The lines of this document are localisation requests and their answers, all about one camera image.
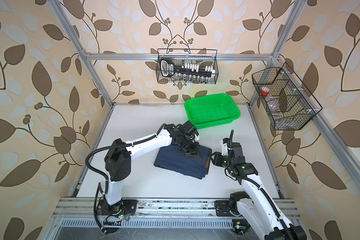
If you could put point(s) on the black wire basket right wall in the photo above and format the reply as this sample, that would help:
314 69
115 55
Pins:
297 103

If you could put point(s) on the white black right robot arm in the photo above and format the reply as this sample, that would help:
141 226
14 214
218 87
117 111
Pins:
254 202

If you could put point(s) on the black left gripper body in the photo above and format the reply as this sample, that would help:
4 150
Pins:
189 146

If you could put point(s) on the black wire basket back wall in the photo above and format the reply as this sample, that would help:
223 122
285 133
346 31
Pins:
203 57

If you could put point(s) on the green perforated plastic basket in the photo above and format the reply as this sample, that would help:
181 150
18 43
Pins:
212 110

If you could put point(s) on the red capped clear bottle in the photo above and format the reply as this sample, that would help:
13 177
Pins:
271 102

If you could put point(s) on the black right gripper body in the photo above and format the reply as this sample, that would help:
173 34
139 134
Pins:
222 160

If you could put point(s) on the dark blue denim trousers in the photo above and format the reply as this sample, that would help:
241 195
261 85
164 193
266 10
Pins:
169 158

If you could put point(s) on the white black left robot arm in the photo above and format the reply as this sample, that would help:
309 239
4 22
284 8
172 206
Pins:
119 157

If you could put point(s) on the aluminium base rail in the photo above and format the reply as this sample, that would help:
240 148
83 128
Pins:
152 219

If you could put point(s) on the black handheld tool in basket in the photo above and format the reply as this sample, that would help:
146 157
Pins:
169 69

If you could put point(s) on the black wire basket wall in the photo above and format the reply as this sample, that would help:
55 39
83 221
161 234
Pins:
203 57
297 103

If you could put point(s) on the aluminium frame structure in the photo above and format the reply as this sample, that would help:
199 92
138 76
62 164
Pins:
346 157

